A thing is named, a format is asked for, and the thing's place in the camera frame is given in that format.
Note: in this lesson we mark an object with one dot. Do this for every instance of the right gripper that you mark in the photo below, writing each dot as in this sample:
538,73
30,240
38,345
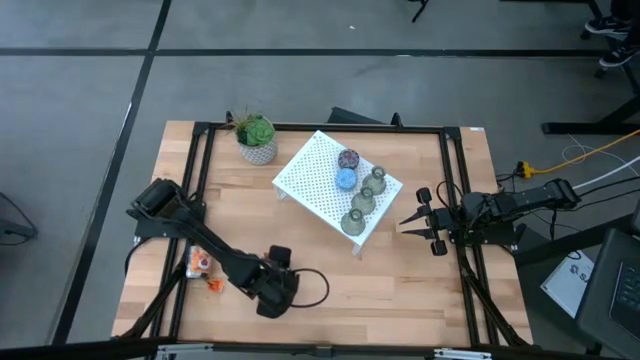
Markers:
441,225

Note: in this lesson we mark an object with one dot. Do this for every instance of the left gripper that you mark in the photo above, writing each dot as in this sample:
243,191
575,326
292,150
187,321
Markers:
272,290

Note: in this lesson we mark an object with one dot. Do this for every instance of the silver tin candle can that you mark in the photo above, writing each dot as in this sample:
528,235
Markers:
197,262

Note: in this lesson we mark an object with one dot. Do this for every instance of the blue patterned round tin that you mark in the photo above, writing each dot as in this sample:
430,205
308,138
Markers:
346,179

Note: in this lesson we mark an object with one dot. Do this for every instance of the purple patterned round tin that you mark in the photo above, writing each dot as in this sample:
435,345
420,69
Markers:
348,159

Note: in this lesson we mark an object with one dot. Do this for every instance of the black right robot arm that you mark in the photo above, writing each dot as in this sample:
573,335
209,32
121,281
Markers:
525,200

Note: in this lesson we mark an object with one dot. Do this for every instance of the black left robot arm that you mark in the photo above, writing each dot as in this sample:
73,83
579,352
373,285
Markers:
200,235

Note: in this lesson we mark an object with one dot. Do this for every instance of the orange paper tag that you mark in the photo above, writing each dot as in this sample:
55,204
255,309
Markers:
216,285

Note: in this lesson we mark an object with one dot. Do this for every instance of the white perforated shelf riser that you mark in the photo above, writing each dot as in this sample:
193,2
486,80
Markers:
310,170

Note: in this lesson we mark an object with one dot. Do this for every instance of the black box behind table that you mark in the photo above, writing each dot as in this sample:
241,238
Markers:
345,116

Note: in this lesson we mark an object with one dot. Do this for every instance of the black desk bar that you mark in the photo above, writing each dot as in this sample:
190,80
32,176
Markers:
575,242

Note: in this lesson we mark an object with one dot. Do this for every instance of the white printed paper sheet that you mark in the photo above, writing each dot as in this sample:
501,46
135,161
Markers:
567,287

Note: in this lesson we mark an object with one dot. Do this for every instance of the potted green succulent plant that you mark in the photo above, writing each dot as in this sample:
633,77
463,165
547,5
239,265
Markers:
256,132

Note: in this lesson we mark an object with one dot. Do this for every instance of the black laptop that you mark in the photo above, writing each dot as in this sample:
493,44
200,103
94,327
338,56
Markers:
600,300

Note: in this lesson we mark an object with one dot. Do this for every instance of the black aluminium crossbeam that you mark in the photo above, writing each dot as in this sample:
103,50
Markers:
75,350

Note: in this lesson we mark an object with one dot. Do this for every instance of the black stand leg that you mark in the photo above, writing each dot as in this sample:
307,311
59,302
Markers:
420,10

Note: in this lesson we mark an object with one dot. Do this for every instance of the black chair caster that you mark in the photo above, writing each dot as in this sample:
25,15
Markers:
585,34
600,73

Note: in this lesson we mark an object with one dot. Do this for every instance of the person's foot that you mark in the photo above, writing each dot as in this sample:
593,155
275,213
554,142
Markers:
617,56
605,24

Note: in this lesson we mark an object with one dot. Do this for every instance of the dark chair base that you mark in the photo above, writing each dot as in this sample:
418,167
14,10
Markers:
15,231

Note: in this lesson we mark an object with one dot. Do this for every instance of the small black table camera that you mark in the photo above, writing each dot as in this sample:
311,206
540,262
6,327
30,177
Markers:
323,351

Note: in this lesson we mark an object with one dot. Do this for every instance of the black aluminium table frame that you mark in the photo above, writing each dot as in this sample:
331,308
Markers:
425,129

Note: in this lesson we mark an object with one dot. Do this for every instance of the silver metal bracket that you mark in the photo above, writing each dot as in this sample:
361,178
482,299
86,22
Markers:
462,354
185,350

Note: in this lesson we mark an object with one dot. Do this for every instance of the black desk leg frame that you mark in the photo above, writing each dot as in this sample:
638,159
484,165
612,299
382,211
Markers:
575,128

